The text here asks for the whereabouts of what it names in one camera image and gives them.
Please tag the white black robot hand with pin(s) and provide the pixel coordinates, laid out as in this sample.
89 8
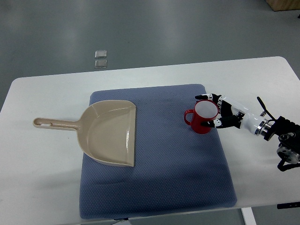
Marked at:
234 114

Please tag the red cup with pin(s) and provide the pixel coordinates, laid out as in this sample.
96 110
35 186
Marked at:
203 111

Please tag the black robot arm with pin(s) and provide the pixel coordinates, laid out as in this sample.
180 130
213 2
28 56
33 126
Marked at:
288 135

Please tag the beige plastic dustpan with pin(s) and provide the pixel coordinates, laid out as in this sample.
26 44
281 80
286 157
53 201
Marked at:
105 131

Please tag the blue textured mat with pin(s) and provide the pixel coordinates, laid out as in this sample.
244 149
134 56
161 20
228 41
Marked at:
175 168

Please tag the white table leg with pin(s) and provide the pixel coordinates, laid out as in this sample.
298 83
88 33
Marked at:
248 216

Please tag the black table control panel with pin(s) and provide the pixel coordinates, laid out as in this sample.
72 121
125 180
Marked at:
288 205

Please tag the wooden box corner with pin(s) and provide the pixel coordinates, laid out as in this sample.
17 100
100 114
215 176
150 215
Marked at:
284 5

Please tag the upper metal floor plate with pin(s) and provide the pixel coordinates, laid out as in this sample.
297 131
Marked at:
100 54

